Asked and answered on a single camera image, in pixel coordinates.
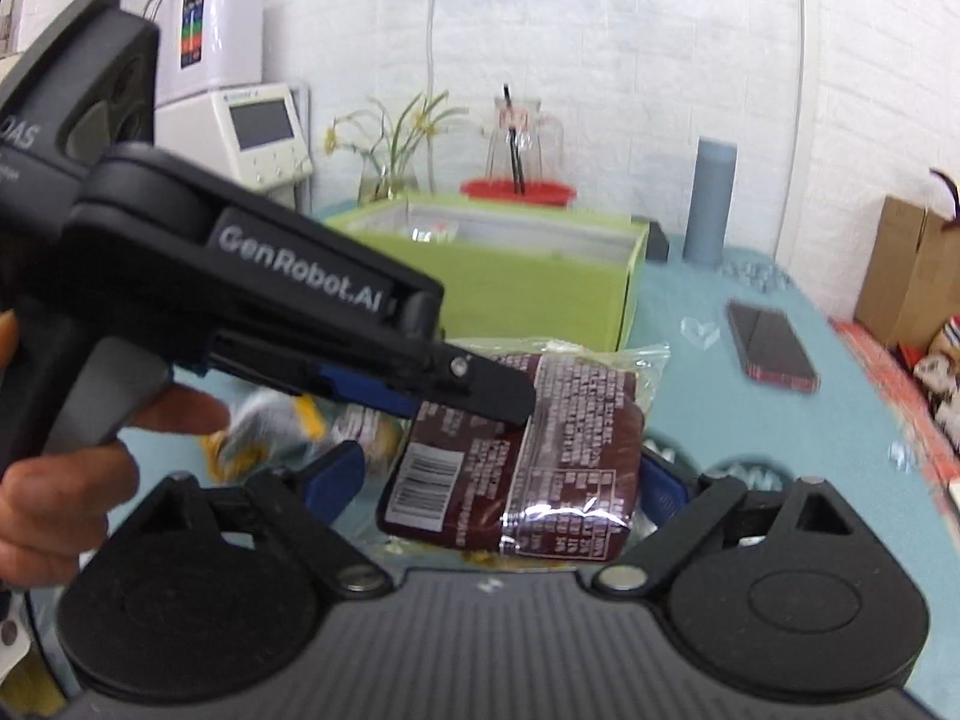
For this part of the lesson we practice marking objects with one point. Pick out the brown cardboard box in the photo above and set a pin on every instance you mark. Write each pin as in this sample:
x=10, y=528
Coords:
x=910, y=290

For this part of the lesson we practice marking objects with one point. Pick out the potted orchid plant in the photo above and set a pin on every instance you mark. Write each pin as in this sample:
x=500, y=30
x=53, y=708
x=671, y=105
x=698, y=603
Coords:
x=387, y=142

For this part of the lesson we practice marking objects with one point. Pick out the yellow snack packet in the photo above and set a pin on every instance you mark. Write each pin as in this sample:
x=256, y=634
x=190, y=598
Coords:
x=263, y=426

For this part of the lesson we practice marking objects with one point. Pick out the green cardboard box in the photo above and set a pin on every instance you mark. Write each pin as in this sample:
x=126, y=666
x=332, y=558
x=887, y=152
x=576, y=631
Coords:
x=514, y=271

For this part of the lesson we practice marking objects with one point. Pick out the red-cased smartphone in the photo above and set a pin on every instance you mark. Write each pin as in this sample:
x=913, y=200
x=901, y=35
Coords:
x=769, y=350

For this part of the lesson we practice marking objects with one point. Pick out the glass pitcher with straw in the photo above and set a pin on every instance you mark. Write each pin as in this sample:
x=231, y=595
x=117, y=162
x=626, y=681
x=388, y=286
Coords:
x=525, y=144

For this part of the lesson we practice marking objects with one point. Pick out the dark red dried plant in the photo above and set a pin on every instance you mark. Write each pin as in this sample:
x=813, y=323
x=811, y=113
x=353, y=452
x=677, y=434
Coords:
x=954, y=192

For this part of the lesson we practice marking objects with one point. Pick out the white water dispenser machine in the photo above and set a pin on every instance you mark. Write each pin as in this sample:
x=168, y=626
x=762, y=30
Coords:
x=251, y=136

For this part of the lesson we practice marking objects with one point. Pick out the red plastic basket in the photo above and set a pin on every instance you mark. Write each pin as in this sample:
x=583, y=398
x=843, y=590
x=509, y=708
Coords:
x=545, y=193

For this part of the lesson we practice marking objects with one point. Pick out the brown packaged cake snack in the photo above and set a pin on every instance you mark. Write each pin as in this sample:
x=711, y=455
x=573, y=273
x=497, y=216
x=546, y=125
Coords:
x=561, y=488

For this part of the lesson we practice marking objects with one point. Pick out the grey cylindrical bottle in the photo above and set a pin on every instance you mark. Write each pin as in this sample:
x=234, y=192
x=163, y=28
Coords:
x=710, y=202

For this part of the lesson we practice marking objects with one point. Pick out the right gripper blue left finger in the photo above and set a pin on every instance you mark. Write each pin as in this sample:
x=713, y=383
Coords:
x=328, y=485

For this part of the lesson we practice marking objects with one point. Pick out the person's left hand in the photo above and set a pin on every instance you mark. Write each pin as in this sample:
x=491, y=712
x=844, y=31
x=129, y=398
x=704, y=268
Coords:
x=55, y=507

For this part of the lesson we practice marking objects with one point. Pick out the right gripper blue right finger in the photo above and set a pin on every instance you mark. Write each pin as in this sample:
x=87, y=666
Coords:
x=664, y=488

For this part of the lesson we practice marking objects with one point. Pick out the small black box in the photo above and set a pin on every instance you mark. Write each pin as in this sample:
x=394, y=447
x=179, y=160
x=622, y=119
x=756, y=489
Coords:
x=658, y=245

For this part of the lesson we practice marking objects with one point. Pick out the white wall water purifier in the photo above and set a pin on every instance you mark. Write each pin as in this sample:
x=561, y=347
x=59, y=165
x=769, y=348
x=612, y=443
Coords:
x=206, y=45

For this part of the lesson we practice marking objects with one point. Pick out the plaid red tablecloth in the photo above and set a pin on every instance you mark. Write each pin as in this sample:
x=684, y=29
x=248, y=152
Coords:
x=933, y=454

